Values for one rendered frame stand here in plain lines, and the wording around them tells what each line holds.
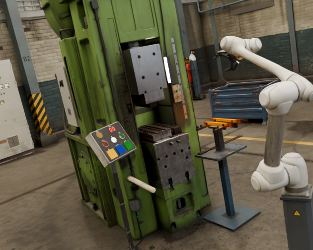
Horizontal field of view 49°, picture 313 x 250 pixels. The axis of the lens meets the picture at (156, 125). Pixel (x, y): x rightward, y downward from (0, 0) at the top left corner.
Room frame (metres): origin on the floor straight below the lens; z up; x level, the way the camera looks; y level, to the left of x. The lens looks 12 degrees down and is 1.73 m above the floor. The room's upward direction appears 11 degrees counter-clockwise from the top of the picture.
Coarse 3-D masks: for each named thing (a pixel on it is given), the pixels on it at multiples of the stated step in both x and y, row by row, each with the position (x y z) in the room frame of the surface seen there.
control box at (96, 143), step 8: (104, 128) 2.72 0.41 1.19; (120, 128) 2.83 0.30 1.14; (88, 136) 2.62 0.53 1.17; (96, 136) 2.62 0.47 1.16; (104, 136) 2.67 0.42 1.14; (112, 136) 2.72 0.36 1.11; (128, 136) 2.82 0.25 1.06; (96, 144) 2.58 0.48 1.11; (112, 144) 2.66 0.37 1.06; (96, 152) 2.59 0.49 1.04; (104, 152) 2.56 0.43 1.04; (128, 152) 2.70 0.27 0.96; (104, 160) 2.55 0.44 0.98; (112, 160) 2.55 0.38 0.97
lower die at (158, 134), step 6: (144, 126) 3.38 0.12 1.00; (156, 126) 3.31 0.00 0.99; (144, 132) 3.21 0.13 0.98; (150, 132) 3.16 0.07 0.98; (156, 132) 3.07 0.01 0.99; (162, 132) 3.09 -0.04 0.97; (168, 132) 3.12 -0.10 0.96; (150, 138) 3.08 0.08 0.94; (156, 138) 3.06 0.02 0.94; (162, 138) 3.08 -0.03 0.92
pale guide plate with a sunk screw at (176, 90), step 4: (176, 84) 3.35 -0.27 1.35; (172, 88) 3.32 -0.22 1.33; (176, 88) 3.34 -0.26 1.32; (172, 92) 3.32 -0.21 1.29; (176, 92) 3.34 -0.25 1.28; (180, 92) 3.36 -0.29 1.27; (176, 96) 3.33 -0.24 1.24; (180, 96) 3.35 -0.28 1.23; (176, 100) 3.33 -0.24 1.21; (180, 100) 3.35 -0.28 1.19
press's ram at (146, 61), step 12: (144, 48) 3.08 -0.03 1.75; (156, 48) 3.14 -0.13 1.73; (132, 60) 3.02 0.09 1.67; (144, 60) 3.07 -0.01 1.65; (156, 60) 3.13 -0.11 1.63; (132, 72) 3.05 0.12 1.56; (144, 72) 3.06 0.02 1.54; (156, 72) 3.12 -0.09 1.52; (132, 84) 3.09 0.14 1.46; (144, 84) 3.05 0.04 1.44; (156, 84) 3.11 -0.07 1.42
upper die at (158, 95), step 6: (156, 90) 3.10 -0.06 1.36; (162, 90) 3.13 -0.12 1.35; (132, 96) 3.25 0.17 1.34; (138, 96) 3.14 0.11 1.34; (144, 96) 3.04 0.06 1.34; (150, 96) 3.06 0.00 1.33; (156, 96) 3.09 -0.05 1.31; (162, 96) 3.12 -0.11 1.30; (138, 102) 3.17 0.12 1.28; (144, 102) 3.06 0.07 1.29; (150, 102) 3.06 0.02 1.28
